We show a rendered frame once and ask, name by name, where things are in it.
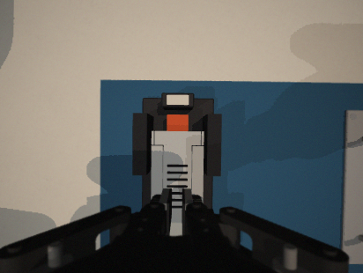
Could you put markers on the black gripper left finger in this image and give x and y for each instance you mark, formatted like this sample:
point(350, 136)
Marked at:
point(52, 249)

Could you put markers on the grey rectangular cover with black slots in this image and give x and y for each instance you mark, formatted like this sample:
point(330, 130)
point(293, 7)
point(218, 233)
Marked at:
point(179, 166)

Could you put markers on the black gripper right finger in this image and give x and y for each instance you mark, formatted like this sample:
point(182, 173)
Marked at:
point(273, 245)

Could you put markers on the blue flat mat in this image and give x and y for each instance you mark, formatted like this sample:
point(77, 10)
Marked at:
point(290, 152)

